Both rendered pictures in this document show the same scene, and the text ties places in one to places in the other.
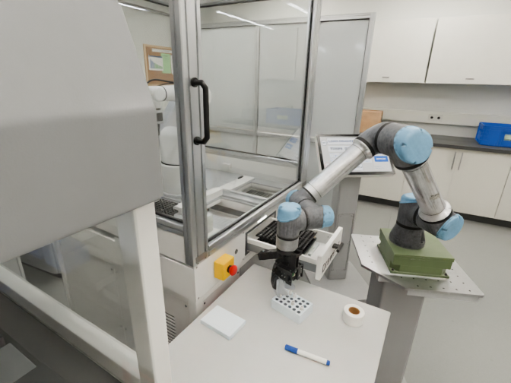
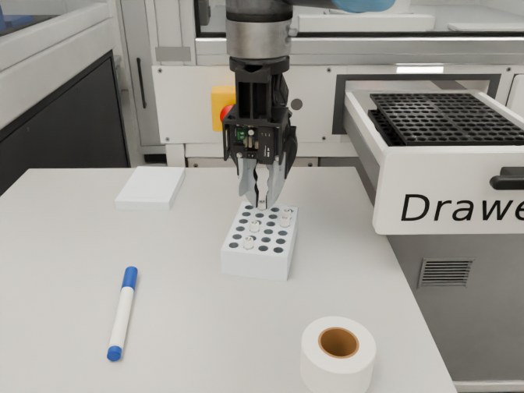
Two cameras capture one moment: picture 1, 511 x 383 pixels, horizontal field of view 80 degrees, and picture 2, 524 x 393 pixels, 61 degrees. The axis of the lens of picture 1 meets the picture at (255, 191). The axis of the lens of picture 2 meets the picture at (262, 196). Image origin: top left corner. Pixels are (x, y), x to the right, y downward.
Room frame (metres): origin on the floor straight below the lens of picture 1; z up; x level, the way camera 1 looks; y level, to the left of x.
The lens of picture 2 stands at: (0.63, -0.57, 1.13)
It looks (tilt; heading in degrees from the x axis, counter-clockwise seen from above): 29 degrees down; 59
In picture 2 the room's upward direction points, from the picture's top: straight up
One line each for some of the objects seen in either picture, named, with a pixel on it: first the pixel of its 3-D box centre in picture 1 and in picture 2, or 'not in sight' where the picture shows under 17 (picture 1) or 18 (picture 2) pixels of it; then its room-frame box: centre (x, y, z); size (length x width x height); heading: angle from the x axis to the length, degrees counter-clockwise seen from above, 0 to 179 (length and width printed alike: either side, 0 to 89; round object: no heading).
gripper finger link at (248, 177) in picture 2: (281, 290); (245, 182); (0.88, -0.10, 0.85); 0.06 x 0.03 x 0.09; 49
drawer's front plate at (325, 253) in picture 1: (329, 251); (500, 191); (1.11, -0.32, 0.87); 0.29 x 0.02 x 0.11; 150
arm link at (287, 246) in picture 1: (287, 241); (261, 39); (0.90, -0.11, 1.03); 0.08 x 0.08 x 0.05
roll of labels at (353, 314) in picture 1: (353, 314); (336, 356); (0.84, -0.35, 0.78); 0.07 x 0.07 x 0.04
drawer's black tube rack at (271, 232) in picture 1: (286, 239); (438, 132); (1.21, -0.15, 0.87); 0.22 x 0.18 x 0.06; 60
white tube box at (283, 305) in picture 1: (291, 305); (262, 238); (0.89, -0.14, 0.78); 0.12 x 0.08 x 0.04; 49
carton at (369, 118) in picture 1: (365, 121); not in sight; (4.28, -1.50, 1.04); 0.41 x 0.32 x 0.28; 63
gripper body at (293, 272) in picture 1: (287, 263); (258, 108); (0.89, -0.12, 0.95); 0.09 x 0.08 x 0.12; 49
